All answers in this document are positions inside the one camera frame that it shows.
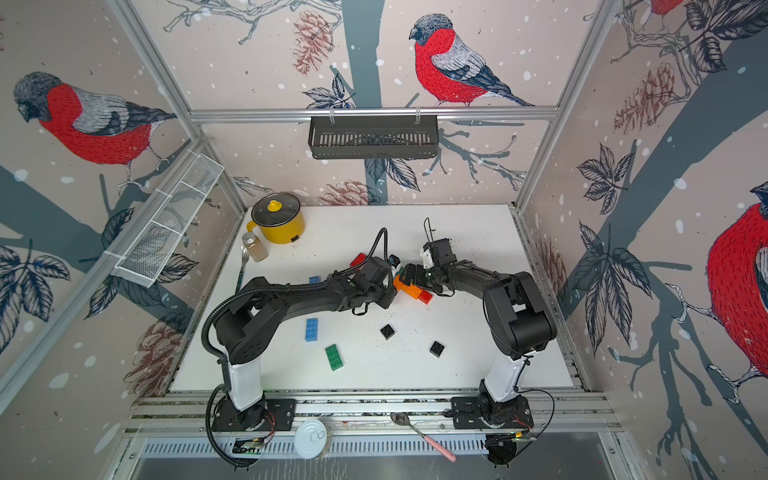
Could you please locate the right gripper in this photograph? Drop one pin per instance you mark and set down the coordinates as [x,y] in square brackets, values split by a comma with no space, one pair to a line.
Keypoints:
[418,279]

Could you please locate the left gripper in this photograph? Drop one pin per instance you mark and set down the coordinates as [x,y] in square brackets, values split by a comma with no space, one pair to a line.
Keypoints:
[392,293]

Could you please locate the orange lego brick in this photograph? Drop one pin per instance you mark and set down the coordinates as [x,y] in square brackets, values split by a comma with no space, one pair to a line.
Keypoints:
[411,290]

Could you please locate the red lego brick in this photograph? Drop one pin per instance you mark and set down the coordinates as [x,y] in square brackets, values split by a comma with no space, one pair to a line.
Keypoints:
[425,297]
[358,260]

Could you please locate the dark green lego brick front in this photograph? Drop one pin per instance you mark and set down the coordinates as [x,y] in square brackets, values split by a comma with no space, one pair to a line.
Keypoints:
[334,357]

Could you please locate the black lego brick attached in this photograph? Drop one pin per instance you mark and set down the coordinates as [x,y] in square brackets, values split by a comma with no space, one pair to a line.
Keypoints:
[436,349]

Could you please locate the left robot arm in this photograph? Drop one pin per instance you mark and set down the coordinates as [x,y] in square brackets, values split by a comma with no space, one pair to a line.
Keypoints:
[239,330]

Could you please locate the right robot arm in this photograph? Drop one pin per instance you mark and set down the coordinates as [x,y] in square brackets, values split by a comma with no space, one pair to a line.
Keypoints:
[514,310]

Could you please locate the red lego brick back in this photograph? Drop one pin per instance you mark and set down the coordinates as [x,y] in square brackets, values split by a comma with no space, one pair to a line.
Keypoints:
[358,260]

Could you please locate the black small lego brick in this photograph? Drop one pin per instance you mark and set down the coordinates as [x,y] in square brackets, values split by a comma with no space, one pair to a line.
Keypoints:
[387,331]

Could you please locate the yellow pot with lid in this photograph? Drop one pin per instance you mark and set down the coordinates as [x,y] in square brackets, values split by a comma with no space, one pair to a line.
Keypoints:
[278,217]

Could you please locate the small glass jar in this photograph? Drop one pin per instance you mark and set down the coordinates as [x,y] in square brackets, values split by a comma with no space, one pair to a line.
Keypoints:
[254,247]

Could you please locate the white round lid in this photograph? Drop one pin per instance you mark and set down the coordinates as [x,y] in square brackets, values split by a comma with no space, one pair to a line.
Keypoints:
[311,439]

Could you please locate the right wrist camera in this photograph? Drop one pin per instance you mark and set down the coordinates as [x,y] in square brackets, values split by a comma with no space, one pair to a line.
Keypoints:
[426,257]

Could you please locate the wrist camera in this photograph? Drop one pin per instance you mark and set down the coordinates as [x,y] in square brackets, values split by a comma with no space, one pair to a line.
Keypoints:
[394,261]
[426,257]

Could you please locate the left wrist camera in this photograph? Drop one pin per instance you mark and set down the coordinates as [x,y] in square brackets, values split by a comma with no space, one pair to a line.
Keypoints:
[394,261]

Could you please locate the teal handled spoon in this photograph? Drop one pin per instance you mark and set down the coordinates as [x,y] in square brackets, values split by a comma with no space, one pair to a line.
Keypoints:
[245,257]

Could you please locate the pink handled spoon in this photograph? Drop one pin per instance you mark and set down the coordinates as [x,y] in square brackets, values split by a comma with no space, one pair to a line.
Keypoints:
[402,419]

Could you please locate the black wire shelf basket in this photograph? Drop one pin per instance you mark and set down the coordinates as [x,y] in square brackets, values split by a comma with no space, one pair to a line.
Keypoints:
[374,137]

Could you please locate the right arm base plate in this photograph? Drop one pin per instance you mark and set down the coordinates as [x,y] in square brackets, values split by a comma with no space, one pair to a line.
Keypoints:
[482,412]

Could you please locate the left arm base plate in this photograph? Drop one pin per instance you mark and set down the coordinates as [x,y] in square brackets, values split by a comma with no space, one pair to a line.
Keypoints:
[265,415]

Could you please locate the white wire wall basket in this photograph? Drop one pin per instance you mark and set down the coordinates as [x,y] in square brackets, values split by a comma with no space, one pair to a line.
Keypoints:
[149,253]

